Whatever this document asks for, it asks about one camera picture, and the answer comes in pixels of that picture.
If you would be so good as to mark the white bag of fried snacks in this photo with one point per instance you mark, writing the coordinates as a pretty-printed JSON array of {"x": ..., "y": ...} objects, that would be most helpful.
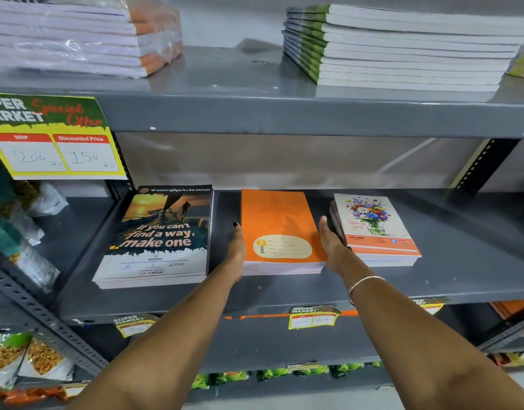
[{"x": 44, "y": 360}]

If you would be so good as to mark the person's right hand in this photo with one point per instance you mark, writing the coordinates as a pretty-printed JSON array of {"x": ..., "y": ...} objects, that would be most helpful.
[{"x": 336, "y": 256}]

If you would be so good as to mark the black perforated shelf upright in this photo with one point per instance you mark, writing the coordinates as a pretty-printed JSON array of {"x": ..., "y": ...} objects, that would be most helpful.
[
  {"x": 488, "y": 162},
  {"x": 116, "y": 189}
]

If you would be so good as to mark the person's left forearm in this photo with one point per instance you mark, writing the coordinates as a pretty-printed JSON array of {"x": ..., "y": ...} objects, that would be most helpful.
[{"x": 168, "y": 350}]

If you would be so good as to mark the teal snack packet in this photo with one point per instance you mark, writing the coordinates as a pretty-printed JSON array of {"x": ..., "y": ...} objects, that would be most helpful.
[{"x": 3, "y": 236}]

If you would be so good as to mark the colourful packets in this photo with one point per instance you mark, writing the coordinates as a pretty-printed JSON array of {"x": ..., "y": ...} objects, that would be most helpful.
[{"x": 507, "y": 359}]

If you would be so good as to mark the person's left fingers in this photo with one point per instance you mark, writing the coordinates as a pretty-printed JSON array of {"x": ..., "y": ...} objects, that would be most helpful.
[{"x": 237, "y": 239}]

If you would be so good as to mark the stack of orange notebooks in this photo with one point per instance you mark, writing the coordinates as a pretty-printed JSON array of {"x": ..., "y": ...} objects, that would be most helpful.
[{"x": 274, "y": 217}]

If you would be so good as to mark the grey perforated rack rail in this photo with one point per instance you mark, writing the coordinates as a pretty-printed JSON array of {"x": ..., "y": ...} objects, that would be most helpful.
[
  {"x": 509, "y": 335},
  {"x": 40, "y": 315}
]

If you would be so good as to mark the clear snack packet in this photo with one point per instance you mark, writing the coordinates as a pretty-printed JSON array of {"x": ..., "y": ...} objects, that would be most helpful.
[{"x": 35, "y": 264}]

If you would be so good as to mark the small yellow price tag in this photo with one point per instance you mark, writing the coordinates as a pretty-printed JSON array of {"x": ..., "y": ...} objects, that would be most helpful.
[
  {"x": 302, "y": 366},
  {"x": 313, "y": 318},
  {"x": 430, "y": 305},
  {"x": 136, "y": 325}
]

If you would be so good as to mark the person's left hand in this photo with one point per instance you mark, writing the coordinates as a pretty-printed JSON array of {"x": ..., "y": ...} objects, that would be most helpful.
[{"x": 236, "y": 260}]

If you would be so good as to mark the white plastic snack packet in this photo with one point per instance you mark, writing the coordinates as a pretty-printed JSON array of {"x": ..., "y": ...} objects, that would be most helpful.
[{"x": 27, "y": 228}]

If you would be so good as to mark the person's right fingers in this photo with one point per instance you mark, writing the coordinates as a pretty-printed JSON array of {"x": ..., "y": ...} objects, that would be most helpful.
[{"x": 326, "y": 232}]

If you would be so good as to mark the clear plastic packet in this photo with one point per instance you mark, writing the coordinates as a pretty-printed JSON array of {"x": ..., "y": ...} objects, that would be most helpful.
[{"x": 46, "y": 200}]

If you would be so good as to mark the large yellow green price sign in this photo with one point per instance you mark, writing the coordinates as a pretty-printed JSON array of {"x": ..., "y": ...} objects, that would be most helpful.
[{"x": 52, "y": 157}]

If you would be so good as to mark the stack of sunset-cover notebooks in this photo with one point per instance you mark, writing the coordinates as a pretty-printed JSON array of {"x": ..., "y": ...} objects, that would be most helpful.
[{"x": 159, "y": 234}]

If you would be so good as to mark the stack of floral-cover notebooks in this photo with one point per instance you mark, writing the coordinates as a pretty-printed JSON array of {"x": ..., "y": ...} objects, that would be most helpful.
[{"x": 385, "y": 247}]

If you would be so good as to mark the green bag of fried snacks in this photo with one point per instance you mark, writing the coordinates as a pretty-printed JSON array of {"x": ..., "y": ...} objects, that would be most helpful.
[{"x": 3, "y": 356}]

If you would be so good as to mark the stack of green-spine notebooks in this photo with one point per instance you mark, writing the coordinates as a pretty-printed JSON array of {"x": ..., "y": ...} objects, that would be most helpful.
[{"x": 415, "y": 51}]

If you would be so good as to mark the row of green snack packets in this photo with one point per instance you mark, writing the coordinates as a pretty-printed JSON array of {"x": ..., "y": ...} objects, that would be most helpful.
[{"x": 230, "y": 377}]

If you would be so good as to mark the grey metal shelf board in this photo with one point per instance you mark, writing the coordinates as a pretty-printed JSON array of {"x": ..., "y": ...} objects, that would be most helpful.
[
  {"x": 458, "y": 268},
  {"x": 266, "y": 345},
  {"x": 287, "y": 115}
]

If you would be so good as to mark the orange snack packets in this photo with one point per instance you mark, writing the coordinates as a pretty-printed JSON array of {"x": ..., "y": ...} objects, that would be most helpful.
[{"x": 27, "y": 396}]

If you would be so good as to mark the plastic-wrapped stack of orange-spine notebooks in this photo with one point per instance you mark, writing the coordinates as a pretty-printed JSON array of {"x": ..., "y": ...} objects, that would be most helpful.
[{"x": 74, "y": 38}]

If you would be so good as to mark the person's right forearm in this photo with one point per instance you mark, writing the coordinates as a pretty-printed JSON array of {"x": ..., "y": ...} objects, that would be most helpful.
[{"x": 415, "y": 350}]

